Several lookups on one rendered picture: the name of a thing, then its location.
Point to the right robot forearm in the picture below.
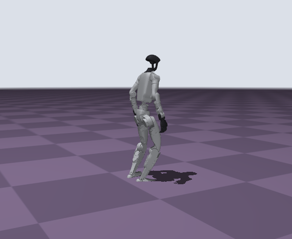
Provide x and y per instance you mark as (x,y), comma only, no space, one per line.
(158,106)

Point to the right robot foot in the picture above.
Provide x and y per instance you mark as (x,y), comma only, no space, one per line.
(146,179)

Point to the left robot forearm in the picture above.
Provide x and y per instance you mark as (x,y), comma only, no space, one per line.
(134,103)

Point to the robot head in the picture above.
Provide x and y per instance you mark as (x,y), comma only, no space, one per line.
(153,59)

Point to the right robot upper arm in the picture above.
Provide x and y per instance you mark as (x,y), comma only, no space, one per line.
(155,85)

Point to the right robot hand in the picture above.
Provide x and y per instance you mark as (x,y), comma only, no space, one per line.
(163,124)

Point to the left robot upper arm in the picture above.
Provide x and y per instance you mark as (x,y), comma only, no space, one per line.
(132,92)

